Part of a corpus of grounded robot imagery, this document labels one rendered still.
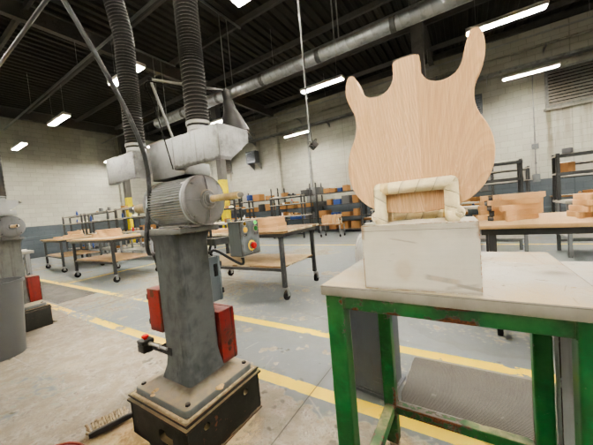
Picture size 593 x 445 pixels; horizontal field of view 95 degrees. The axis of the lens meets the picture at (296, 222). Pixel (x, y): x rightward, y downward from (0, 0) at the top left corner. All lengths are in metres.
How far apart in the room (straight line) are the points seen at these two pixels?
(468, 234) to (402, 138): 0.29
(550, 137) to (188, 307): 11.80
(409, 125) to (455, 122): 0.10
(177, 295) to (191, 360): 0.35
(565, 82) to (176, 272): 12.22
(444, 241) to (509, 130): 11.47
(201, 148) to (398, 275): 0.89
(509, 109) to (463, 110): 11.50
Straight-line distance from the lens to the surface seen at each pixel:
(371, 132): 0.82
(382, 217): 0.76
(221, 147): 1.15
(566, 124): 12.36
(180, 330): 1.63
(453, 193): 0.74
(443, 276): 0.76
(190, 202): 1.37
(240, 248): 1.57
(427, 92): 0.82
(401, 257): 0.75
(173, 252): 1.52
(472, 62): 0.83
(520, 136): 12.15
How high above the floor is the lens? 1.17
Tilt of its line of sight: 3 degrees down
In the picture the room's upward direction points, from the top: 5 degrees counter-clockwise
